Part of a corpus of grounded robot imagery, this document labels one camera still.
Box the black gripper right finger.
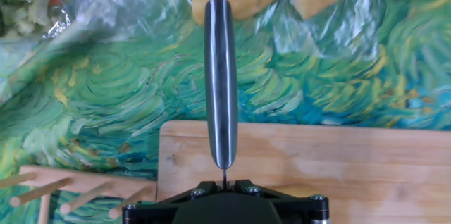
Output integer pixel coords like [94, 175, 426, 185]
[225, 180, 330, 224]

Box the wooden peg dish rack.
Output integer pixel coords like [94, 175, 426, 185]
[0, 166, 158, 224]

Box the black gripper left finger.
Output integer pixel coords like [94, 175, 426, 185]
[122, 180, 224, 224]

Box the steel cleaver knife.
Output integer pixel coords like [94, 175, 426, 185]
[204, 0, 239, 192]

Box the painted landscape tablecloth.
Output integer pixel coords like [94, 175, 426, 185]
[0, 0, 451, 224]

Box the bag of chopped green vegetables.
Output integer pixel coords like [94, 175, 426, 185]
[0, 0, 71, 38]

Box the bamboo cutting board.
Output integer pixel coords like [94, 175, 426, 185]
[156, 120, 451, 224]

